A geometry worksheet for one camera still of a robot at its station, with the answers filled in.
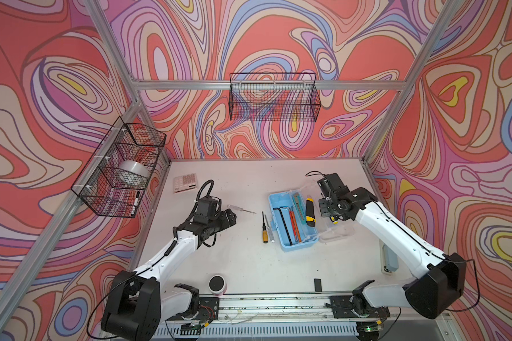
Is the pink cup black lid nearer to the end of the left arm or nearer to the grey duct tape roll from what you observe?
the end of the left arm

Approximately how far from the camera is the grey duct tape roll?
0.72 meters

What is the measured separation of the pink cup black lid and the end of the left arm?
172 millimetres

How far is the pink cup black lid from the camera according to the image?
29.4 inches

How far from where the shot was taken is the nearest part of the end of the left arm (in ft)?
2.00
